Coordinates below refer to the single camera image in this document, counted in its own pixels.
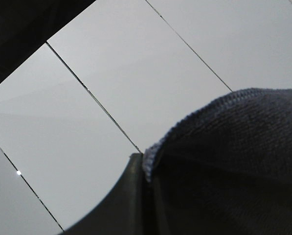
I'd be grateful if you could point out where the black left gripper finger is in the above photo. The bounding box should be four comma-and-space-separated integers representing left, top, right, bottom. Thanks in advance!
63, 153, 170, 235

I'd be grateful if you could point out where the dark navy towel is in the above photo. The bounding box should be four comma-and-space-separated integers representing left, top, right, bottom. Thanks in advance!
142, 88, 292, 235

